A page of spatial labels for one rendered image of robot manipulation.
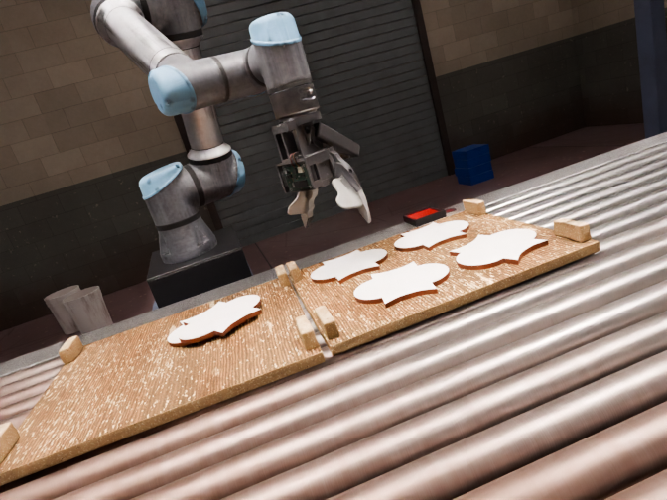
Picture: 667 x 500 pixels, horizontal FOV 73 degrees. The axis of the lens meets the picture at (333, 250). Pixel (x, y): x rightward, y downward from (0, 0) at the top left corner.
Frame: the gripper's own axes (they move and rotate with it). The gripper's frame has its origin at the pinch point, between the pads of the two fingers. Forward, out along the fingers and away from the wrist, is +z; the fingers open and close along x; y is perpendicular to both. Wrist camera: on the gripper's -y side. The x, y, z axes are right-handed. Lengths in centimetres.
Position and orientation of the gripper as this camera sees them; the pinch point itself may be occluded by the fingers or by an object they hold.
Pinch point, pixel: (338, 224)
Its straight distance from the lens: 82.4
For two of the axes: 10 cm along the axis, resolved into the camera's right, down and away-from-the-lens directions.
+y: -6.0, 3.9, -6.9
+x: 7.5, -0.2, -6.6
